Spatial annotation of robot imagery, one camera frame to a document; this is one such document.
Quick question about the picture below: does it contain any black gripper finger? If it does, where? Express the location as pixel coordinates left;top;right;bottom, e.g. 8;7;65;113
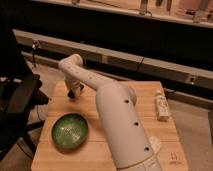
68;91;75;99

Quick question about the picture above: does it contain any green glass bowl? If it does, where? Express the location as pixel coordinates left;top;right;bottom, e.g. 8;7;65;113
51;113;89;150

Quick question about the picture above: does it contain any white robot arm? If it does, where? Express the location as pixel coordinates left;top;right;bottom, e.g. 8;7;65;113
58;54;163;171

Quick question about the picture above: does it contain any white crumpled cloth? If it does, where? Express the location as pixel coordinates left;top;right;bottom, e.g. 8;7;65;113
149;136;161;154

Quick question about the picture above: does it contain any wooden table board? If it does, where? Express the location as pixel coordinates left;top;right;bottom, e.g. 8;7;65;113
31;81;189;171

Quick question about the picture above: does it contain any black chair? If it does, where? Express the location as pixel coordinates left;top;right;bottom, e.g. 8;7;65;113
0;5;49;162

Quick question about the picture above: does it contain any metal wall rail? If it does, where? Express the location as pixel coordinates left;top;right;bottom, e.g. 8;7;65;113
14;30;213;90

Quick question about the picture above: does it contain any white rectangular box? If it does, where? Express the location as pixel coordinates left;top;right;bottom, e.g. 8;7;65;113
156;90;170;122

